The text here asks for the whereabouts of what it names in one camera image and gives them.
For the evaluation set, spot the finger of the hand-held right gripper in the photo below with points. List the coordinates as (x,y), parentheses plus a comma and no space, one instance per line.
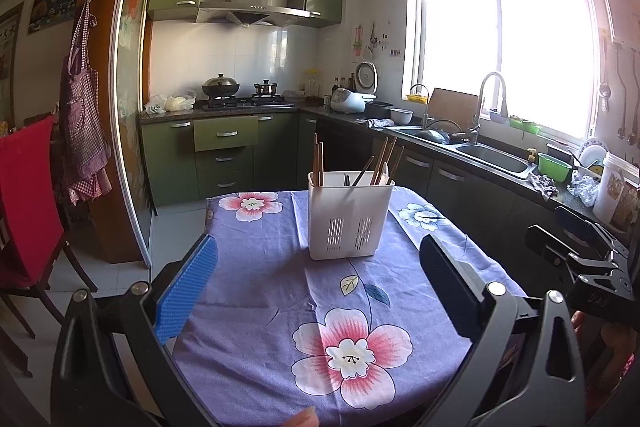
(575,221)
(545,244)

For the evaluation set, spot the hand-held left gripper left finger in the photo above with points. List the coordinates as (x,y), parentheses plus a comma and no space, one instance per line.
(187,287)

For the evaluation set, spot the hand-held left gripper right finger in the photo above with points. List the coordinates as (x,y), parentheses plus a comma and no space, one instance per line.
(447,282)

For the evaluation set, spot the white plastic utensil holder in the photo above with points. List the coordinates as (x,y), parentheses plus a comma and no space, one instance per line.
(350,207)

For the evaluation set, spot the bunch of wooden chopsticks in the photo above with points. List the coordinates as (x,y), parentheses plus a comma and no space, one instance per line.
(320,167)

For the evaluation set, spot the person's right hand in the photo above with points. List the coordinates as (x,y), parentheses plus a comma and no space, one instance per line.
(611,342)

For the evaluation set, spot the person's left hand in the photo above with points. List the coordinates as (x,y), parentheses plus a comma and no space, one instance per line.
(304,419)

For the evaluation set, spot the crinkled plastic bag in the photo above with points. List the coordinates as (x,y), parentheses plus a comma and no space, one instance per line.
(582,192)

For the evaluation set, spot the large white plastic jar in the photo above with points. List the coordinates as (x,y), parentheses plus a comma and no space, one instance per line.
(607,202)

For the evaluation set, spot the patterned rag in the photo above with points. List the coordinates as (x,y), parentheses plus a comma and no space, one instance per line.
(545,186)

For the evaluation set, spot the green plastic basin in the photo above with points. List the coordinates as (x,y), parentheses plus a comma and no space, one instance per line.
(554,168)

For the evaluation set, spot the white plate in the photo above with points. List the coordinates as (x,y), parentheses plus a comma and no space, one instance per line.
(592,154)

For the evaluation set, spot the sink-side kitchen base cabinets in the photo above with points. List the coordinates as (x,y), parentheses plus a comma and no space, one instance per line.
(465,192)

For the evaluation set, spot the purple floral tablecloth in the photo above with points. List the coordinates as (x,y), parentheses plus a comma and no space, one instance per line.
(280,307)

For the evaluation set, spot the steel double sink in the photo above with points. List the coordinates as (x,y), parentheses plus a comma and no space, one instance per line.
(492,157)

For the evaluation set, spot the green drain basket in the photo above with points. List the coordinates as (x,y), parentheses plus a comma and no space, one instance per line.
(525,125)

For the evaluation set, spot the wooden chair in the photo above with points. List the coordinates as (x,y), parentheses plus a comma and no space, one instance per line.
(79,264)

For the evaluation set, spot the stove-side kitchen base cabinets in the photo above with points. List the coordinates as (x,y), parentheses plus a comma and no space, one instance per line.
(225,167)

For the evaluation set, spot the grey faucet caddy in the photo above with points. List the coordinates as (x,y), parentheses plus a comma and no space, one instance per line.
(498,116)

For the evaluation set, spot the metal hanging ladle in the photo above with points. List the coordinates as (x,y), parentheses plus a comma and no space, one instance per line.
(604,89)

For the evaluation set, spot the steel kitchen faucet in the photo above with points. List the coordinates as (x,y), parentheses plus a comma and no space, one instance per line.
(503,99)

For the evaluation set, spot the dark pan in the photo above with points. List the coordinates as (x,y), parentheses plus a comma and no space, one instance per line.
(435,137)

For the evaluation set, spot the wooden cutting board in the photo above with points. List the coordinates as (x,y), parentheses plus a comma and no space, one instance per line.
(452,109)

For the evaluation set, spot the glass sliding door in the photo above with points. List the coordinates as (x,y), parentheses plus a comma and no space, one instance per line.
(135,132)

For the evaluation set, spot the white bowl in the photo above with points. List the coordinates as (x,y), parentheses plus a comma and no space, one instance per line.
(401,116)

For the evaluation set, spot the grey dishcloth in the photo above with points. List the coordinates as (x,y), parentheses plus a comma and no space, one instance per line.
(380,123)

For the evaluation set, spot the red chair cover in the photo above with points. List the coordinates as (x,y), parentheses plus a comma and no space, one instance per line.
(25,207)

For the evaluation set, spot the black pot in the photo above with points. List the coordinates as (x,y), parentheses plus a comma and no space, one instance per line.
(378,111)

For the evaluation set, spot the white plastic bag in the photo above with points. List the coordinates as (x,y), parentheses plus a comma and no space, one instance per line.
(175,103)

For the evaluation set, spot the checkered apron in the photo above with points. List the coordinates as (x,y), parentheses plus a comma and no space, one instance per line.
(82,132)

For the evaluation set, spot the yellow basket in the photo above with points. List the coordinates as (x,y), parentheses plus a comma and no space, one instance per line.
(417,97)

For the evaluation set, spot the gas stove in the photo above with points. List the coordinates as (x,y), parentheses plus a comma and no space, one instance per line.
(250,103)

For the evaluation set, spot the black wok with lid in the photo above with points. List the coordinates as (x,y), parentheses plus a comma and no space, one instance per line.
(220,86)

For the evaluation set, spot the white rice cooker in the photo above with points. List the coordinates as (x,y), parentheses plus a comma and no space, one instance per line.
(350,101)

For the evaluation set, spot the kitchen window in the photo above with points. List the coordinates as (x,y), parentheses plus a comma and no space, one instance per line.
(460,47)

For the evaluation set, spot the dark stone countertop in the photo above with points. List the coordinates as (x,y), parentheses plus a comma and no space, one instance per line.
(320,113)

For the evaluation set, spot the small cooking pot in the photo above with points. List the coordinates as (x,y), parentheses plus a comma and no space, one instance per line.
(266,89)

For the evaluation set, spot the clear plastic container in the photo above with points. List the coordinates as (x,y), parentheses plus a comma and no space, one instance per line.
(293,95)

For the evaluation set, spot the cluster of sauce bottles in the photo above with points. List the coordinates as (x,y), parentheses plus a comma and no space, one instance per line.
(344,84)

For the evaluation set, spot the clear glass jar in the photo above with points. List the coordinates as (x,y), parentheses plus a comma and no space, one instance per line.
(313,89)

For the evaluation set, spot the hanging wall ornament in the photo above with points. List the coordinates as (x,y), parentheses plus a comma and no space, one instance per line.
(357,44)

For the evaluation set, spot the framed wall picture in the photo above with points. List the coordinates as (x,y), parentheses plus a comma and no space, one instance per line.
(9,57)

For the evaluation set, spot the dark wall poster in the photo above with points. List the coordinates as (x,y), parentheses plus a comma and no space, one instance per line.
(52,9)

